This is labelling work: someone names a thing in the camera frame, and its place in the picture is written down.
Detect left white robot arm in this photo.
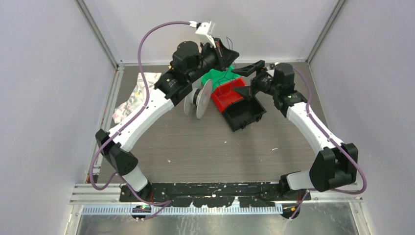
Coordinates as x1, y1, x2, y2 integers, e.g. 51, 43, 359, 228
95, 38, 239, 203

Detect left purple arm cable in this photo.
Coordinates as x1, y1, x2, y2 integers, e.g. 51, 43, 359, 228
89, 21, 195, 191

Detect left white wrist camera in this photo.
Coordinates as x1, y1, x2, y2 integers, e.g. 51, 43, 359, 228
189, 21, 216, 48

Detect white slotted cable duct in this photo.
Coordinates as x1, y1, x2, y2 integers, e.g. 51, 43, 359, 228
81, 203, 283, 215

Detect green plastic bin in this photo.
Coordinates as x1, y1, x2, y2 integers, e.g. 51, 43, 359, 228
201, 65, 240, 91

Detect black plastic bin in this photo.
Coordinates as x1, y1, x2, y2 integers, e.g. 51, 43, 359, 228
222, 97, 267, 132

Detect grey plastic cable spool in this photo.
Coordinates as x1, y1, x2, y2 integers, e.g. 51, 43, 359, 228
184, 79, 213, 119

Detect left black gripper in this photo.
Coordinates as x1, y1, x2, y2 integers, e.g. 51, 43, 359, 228
188, 38, 240, 84

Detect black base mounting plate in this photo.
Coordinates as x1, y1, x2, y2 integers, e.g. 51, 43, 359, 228
138, 182, 305, 208

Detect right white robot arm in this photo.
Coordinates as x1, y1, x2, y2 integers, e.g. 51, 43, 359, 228
232, 60, 358, 201

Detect white patterned cloth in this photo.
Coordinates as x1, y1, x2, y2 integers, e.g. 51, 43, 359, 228
112, 72, 161, 124

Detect red plastic bin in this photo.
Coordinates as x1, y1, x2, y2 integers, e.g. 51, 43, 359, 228
211, 77, 246, 113

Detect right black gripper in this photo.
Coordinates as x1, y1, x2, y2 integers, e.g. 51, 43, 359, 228
231, 61, 280, 101

